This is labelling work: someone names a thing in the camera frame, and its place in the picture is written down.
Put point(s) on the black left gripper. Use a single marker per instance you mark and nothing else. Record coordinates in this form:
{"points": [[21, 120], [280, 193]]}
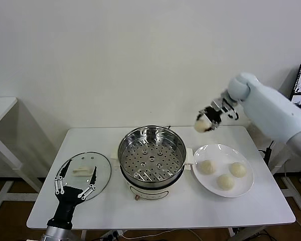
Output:
{"points": [[67, 200]]}

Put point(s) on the stainless steel steamer basket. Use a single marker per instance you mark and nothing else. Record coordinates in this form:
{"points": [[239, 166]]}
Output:
{"points": [[150, 160]]}

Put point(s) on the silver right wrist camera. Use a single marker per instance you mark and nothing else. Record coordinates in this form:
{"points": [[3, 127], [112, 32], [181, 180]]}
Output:
{"points": [[217, 103]]}

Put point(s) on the empty white side table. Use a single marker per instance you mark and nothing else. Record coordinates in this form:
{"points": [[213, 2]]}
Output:
{"points": [[2, 105]]}

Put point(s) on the round glass pot lid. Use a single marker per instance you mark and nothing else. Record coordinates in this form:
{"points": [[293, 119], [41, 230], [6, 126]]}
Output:
{"points": [[100, 160]]}

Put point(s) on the white power strip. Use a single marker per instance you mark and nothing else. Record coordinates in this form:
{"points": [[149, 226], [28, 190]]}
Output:
{"points": [[110, 236]]}

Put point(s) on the white round plate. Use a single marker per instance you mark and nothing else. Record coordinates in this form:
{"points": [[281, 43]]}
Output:
{"points": [[205, 184]]}

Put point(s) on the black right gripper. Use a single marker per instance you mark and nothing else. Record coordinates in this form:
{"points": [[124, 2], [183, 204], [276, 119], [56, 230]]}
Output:
{"points": [[215, 114]]}

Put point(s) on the white steamed baozi bun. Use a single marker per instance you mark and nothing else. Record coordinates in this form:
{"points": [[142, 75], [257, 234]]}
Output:
{"points": [[238, 169], [207, 167], [200, 125], [225, 182]]}

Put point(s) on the white side table with laptop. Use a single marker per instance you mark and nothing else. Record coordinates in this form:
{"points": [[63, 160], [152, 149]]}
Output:
{"points": [[294, 194]]}

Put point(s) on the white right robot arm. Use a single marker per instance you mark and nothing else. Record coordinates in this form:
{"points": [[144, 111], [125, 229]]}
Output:
{"points": [[266, 108]]}

